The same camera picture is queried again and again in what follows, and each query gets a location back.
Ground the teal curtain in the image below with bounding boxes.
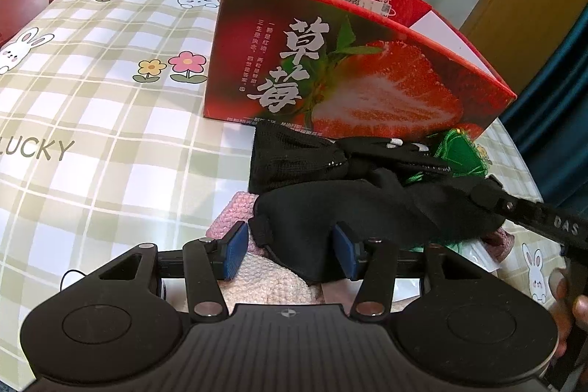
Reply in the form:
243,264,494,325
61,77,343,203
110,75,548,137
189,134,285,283
501,6,588,209

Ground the red strawberry cardboard box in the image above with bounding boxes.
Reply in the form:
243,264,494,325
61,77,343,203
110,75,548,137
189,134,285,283
202,0,517,145

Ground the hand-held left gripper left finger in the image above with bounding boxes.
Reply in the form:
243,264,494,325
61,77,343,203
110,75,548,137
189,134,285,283
87,221,250,324

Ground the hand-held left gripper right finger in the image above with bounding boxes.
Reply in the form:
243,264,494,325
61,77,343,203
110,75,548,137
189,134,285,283
334,223,494,324

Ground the black glove with white print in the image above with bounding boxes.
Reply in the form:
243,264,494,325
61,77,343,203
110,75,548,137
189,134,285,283
337,136,453,184

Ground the pink knitted cloth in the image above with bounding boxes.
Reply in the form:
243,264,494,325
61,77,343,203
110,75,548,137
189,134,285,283
207,190,513,259

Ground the black eye mask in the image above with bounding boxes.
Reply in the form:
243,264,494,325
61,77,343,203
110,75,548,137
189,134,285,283
250,176,506,287

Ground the green embroidered cloth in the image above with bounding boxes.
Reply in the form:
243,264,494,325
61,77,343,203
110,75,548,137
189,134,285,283
404,126,491,186

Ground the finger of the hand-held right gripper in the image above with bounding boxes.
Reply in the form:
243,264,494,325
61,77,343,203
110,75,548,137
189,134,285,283
478,177,517,220

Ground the checkered bunny tablecloth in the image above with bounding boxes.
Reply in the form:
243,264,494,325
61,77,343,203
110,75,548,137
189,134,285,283
0,0,559,388

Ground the person's right hand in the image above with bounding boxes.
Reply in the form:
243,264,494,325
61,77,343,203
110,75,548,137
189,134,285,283
549,268,588,358

